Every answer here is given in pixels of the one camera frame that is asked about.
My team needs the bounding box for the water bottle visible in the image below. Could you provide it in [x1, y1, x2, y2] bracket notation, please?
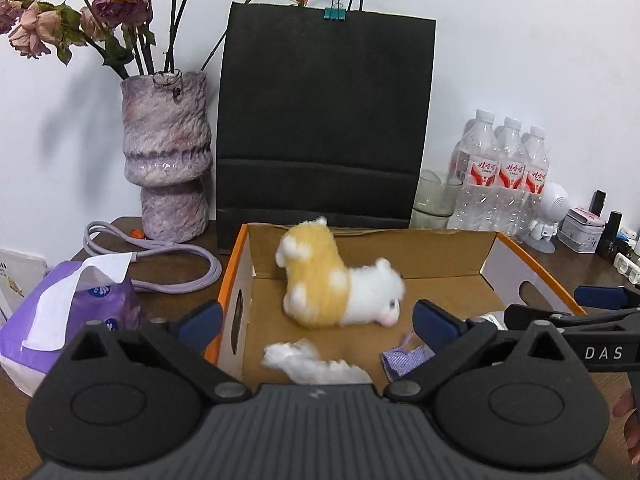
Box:
[448, 110, 500, 231]
[521, 126, 549, 233]
[495, 117, 528, 237]

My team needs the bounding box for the white robot figurine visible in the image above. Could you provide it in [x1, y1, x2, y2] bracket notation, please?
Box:
[524, 182, 570, 254]

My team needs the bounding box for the purple woven pouch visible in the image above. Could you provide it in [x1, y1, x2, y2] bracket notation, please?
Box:
[381, 333, 434, 382]

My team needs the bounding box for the small tin box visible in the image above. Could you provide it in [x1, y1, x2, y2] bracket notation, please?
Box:
[556, 208, 605, 255]

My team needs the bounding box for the person right hand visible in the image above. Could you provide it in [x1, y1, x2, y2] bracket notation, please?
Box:
[612, 389, 640, 464]

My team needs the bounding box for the glass cup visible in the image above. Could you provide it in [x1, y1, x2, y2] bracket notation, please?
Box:
[410, 169, 462, 230]

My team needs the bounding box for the middle water bottle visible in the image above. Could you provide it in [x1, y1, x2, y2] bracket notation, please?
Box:
[495, 117, 528, 237]

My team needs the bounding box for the clear plastic wipes jar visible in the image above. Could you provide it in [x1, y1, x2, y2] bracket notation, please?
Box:
[473, 310, 506, 330]

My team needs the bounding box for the right water bottle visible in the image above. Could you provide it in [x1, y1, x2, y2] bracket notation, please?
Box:
[521, 126, 549, 233]

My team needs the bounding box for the purple tissue pack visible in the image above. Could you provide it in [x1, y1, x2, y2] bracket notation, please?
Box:
[1, 252, 141, 396]

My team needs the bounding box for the left water bottle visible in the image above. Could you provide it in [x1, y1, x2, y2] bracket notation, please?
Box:
[448, 110, 500, 231]

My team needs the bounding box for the purple ceramic vase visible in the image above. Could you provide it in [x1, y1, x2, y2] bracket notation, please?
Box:
[120, 72, 213, 243]

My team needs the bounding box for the white box on floor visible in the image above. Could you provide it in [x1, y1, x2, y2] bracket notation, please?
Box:
[0, 249, 47, 325]

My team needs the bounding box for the red orange cardboard box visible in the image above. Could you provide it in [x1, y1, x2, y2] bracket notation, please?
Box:
[205, 222, 584, 388]

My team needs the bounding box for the teal binder clip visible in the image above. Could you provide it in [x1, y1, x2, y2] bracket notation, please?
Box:
[323, 0, 346, 22]

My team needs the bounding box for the black paper bag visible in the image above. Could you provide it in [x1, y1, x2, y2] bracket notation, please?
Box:
[215, 3, 436, 252]

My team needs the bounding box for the yellow white plush toy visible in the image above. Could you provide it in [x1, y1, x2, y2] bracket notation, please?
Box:
[274, 217, 406, 330]

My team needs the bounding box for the white tissue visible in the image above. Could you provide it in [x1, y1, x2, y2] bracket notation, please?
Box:
[262, 339, 372, 386]

